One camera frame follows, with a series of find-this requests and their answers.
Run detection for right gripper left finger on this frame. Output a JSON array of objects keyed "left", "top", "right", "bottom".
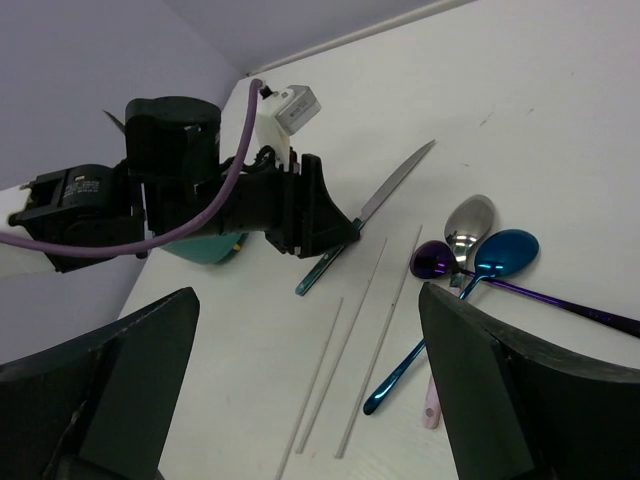
[{"left": 1, "top": 287, "right": 200, "bottom": 479}]

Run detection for teal divided utensil holder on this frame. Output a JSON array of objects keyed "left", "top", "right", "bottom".
[{"left": 162, "top": 233, "right": 249, "bottom": 265}]

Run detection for silver spoon pink handle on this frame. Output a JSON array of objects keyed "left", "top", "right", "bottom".
[{"left": 423, "top": 194, "right": 495, "bottom": 430}]

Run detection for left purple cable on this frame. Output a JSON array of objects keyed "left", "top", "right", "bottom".
[{"left": 0, "top": 77, "right": 265, "bottom": 259}]

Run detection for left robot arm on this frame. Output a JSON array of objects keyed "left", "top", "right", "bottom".
[{"left": 1, "top": 96, "right": 360, "bottom": 276}]

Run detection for blue metallic spoon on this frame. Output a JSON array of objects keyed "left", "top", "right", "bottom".
[{"left": 363, "top": 229, "right": 539, "bottom": 415}]

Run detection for purple metallic spoon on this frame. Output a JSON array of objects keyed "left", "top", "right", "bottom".
[{"left": 410, "top": 240, "right": 639, "bottom": 338}]

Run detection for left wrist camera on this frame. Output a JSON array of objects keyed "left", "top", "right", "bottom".
[{"left": 254, "top": 85, "right": 321, "bottom": 172}]

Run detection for teal handled knife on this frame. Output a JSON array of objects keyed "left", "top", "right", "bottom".
[{"left": 295, "top": 139, "right": 436, "bottom": 296}]

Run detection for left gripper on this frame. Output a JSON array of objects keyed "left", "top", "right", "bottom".
[{"left": 219, "top": 152, "right": 361, "bottom": 259}]

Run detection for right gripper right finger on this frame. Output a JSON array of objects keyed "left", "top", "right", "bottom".
[{"left": 418, "top": 283, "right": 639, "bottom": 479}]

